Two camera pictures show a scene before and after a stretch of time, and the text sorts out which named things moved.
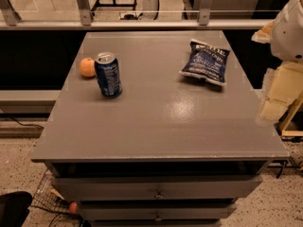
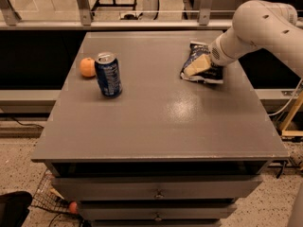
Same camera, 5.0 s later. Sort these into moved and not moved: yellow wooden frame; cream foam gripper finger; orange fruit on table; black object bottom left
Moved: cream foam gripper finger
Not moved: yellow wooden frame; black object bottom left; orange fruit on table
